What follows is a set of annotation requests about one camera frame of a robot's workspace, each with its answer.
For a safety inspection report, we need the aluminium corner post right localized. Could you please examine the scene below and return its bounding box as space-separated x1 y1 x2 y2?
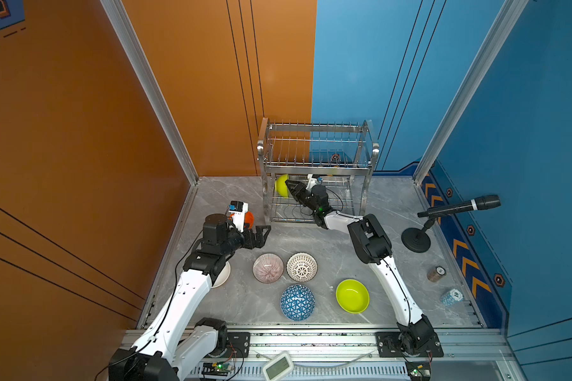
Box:
412 0 528 186

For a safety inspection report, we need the white handheld timer device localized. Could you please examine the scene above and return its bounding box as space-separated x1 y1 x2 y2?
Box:
262 352 295 381

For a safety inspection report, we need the lime green bowl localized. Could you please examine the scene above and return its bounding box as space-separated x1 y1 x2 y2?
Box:
275 174 289 198
335 279 370 314

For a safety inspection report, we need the black microphone on stand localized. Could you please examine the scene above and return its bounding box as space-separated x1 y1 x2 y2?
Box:
401 195 501 253

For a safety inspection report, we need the white bowl orange outside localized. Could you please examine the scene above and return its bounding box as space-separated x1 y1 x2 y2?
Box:
211 262 231 289

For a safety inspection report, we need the orange plastic bowl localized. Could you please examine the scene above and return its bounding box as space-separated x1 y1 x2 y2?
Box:
244 211 254 229

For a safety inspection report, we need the green circuit board left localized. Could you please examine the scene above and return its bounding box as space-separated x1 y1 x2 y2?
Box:
201 362 235 377

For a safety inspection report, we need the blue triangle patterned bowl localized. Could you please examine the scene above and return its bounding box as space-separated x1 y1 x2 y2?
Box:
281 284 316 322

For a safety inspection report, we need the pink striped ceramic bowl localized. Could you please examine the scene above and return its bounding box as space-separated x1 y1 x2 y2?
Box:
253 253 284 284

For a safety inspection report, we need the circuit board right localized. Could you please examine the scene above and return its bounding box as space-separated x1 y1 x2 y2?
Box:
405 362 432 381

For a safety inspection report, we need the aluminium corner post left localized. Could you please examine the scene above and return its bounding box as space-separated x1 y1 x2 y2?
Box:
100 0 199 186

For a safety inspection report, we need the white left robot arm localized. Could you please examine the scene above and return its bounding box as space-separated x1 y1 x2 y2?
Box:
104 214 271 380

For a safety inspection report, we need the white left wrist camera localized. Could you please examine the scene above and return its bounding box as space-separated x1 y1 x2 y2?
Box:
226 201 249 233

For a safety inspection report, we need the stainless steel dish rack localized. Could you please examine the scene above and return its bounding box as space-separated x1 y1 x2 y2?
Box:
257 117 380 223

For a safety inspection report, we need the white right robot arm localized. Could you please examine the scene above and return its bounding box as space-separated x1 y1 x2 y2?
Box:
285 179 444 358

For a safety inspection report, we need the aluminium corner post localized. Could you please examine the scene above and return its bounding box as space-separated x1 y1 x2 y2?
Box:
412 0 528 186
100 0 199 186

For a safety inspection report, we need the brown poker chip stack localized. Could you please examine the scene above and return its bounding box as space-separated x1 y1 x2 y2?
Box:
427 266 446 283

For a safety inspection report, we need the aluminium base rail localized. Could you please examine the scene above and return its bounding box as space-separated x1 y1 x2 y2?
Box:
109 324 528 381

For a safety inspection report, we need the blue poker chip stack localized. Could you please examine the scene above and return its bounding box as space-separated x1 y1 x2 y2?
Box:
440 288 464 306

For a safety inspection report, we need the white maroon patterned bowl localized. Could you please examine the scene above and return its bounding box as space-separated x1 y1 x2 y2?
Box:
287 252 318 283

